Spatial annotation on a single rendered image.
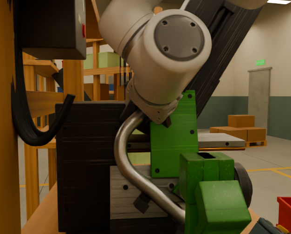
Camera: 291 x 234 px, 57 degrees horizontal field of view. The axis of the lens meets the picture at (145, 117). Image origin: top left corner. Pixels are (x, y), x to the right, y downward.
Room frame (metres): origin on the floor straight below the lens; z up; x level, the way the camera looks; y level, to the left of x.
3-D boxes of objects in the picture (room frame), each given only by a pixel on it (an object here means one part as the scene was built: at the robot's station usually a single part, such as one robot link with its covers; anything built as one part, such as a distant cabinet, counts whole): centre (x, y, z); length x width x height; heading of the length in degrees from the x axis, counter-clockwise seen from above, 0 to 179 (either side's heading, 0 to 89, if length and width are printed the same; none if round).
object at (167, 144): (0.68, -0.07, 1.17); 0.13 x 0.12 x 0.20; 6
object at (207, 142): (0.83, -0.09, 1.11); 0.39 x 0.16 x 0.03; 96
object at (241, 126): (6.88, -2.36, 0.37); 1.20 x 0.80 x 0.74; 111
